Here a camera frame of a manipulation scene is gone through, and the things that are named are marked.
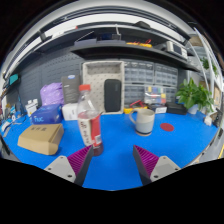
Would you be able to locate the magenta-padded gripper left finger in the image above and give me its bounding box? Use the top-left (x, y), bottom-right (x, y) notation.
top-left (44, 144), bottom-right (95, 187)

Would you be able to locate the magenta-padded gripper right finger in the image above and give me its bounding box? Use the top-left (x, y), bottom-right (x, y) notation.
top-left (132, 144), bottom-right (183, 186)

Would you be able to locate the clear red-capped drink bottle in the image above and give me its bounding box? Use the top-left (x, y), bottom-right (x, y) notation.
top-left (76, 83), bottom-right (104, 157)

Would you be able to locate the brown cardboard box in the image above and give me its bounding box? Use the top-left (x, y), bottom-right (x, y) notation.
top-left (17, 123), bottom-right (65, 156)

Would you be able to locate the flat round red coaster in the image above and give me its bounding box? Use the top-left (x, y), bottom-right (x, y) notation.
top-left (159, 122), bottom-right (175, 132)

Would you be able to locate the beige and grey mug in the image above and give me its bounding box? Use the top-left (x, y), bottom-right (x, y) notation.
top-left (128, 108), bottom-right (156, 137)

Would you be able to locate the blue product box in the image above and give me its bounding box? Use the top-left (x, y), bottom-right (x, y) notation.
top-left (30, 103), bottom-right (64, 125)

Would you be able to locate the white product box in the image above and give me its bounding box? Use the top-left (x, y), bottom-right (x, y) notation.
top-left (61, 102), bottom-right (80, 122)

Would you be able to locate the small white labelled box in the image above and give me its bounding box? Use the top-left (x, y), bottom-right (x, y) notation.
top-left (149, 104), bottom-right (168, 114)

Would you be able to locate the flat black case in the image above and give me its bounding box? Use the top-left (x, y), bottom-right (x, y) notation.
top-left (165, 101), bottom-right (188, 116)

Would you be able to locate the yellow multimeter with red leads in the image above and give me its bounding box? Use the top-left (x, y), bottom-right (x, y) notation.
top-left (123, 99), bottom-right (149, 115)

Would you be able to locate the white power adapter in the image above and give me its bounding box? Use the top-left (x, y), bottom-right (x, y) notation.
top-left (203, 114), bottom-right (213, 127)

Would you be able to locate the small white carton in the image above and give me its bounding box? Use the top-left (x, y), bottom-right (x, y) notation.
top-left (25, 98), bottom-right (39, 118)

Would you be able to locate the clear organizer with colourful parts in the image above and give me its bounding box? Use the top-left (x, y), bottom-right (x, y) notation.
top-left (144, 85), bottom-right (167, 105)

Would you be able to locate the grey small-parts drawer cabinet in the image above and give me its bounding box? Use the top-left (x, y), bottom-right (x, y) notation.
top-left (165, 86), bottom-right (179, 104)
top-left (123, 59), bottom-right (155, 85)
top-left (123, 83), bottom-right (146, 108)
top-left (154, 63), bottom-right (179, 88)

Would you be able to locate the purple plastic bag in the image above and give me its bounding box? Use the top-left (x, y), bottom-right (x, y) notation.
top-left (39, 82), bottom-right (65, 107)

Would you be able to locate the dark grey upright box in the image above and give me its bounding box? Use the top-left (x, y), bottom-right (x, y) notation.
top-left (60, 74), bottom-right (82, 104)

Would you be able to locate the green potted plant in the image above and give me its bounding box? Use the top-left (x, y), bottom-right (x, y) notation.
top-left (175, 78), bottom-right (214, 115)

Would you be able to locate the black rounded speaker case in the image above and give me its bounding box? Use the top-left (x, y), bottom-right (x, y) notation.
top-left (103, 78), bottom-right (122, 113)

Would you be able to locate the beige perforated tray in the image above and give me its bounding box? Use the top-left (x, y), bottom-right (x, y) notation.
top-left (82, 60), bottom-right (126, 116)

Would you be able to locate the grey pegboard panel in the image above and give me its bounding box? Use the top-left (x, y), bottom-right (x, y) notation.
top-left (18, 53), bottom-right (84, 108)

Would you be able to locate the white metal rack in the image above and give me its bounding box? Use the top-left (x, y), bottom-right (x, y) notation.
top-left (189, 28), bottom-right (224, 134)

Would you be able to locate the black overhead shelf unit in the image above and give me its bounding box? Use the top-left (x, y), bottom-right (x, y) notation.
top-left (3, 19), bottom-right (201, 73)

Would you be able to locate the teal wall-mounted bin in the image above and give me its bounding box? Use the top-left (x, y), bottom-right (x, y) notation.
top-left (9, 73), bottom-right (20, 86)

